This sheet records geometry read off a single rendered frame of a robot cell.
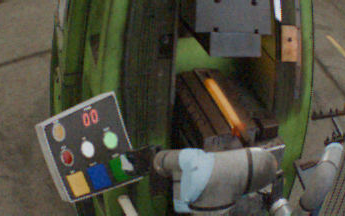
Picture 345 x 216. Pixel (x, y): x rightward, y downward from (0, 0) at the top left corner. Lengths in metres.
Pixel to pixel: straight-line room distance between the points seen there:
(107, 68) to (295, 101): 0.80
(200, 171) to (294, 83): 1.23
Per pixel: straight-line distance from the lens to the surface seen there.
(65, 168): 2.05
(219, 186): 1.47
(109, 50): 2.29
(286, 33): 2.48
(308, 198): 1.70
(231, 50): 2.26
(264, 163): 1.50
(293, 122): 2.73
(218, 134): 2.40
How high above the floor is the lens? 2.27
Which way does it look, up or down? 31 degrees down
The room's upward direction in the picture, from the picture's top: 3 degrees clockwise
